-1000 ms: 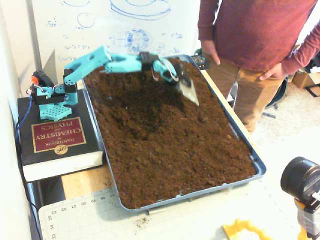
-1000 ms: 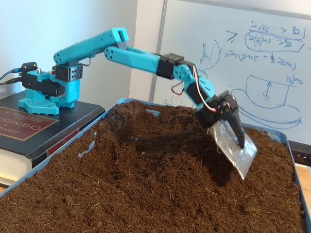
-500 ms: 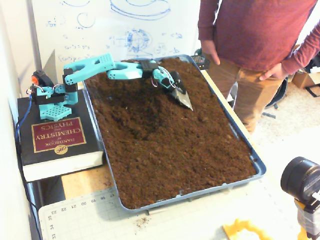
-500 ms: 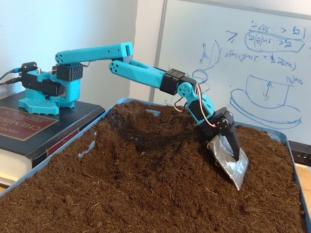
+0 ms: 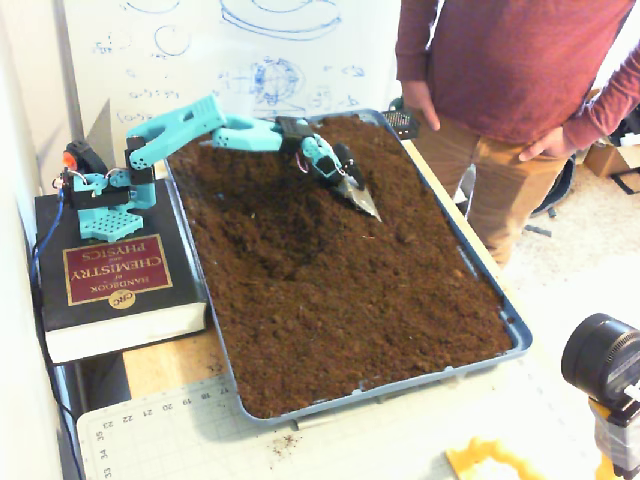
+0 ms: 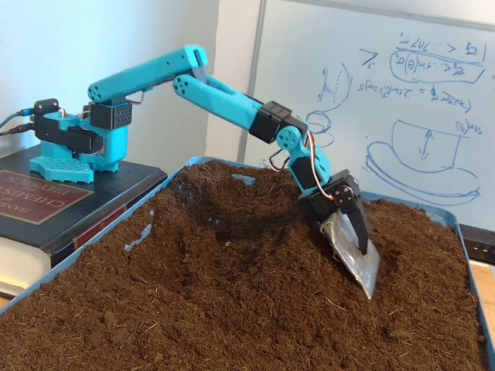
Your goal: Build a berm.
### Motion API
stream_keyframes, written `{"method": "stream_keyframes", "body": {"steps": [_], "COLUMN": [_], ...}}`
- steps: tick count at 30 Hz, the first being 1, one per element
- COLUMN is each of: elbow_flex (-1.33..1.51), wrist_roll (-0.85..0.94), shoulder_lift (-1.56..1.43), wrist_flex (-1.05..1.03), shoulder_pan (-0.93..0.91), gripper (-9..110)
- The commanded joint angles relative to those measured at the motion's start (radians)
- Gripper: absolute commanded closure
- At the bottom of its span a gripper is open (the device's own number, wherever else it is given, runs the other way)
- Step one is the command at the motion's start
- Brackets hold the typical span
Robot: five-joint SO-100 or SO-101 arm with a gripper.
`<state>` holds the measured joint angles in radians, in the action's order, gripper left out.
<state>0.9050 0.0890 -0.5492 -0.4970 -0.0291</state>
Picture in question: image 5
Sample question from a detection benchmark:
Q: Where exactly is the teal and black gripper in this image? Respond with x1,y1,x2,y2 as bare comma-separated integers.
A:
301,135,384,223

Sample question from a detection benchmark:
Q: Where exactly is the brown soil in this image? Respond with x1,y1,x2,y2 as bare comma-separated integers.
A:
163,115,515,420

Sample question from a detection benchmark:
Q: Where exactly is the person's left forearm red sleeve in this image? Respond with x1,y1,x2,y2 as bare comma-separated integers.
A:
560,29,640,150

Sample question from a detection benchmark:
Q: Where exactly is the person's right forearm red sleeve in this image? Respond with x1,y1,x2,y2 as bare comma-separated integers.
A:
395,0,435,85

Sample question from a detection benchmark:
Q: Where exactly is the person's right hand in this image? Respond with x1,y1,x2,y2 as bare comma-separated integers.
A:
401,81,442,133

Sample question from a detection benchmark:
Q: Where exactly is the person's left hand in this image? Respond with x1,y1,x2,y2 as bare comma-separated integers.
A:
517,123,576,162

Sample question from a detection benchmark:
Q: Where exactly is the black perforated basket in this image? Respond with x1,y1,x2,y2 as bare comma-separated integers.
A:
382,97,421,140

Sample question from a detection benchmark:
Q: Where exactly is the whiteboard with blue drawings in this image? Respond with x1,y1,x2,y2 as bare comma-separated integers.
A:
53,0,404,151

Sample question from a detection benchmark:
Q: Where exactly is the person in red sweater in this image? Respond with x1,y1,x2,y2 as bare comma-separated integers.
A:
395,0,640,269

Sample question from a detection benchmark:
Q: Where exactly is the black office chair base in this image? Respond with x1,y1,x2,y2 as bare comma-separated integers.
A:
522,154,579,237

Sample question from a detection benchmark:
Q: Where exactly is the blue plastic tray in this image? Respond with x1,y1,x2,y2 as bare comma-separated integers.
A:
158,108,534,427

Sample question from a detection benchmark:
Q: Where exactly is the black chemistry physics handbook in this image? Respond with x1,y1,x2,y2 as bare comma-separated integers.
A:
33,178,210,365

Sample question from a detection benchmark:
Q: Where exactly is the cardboard box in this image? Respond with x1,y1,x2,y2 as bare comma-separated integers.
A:
583,139,640,179

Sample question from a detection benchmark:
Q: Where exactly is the black bag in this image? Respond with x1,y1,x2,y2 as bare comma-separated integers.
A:
607,97,640,147

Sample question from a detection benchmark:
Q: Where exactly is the yellow plastic part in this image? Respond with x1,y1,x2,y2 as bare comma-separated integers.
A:
444,435,549,480

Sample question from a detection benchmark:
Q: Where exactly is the black and orange clamp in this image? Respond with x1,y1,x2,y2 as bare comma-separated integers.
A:
62,140,109,176

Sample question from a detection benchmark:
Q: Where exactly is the pale green cutting mat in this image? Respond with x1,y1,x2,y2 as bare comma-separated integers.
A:
75,349,601,480

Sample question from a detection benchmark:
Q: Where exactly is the black camera lens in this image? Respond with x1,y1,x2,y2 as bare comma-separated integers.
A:
560,312,640,401

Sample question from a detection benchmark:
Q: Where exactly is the blue cable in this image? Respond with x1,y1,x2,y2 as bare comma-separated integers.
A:
29,192,66,291

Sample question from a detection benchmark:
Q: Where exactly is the black cable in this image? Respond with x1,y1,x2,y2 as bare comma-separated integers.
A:
29,244,84,480

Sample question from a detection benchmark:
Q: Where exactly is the yellow and grey camera stand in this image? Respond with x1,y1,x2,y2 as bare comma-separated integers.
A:
588,394,640,480

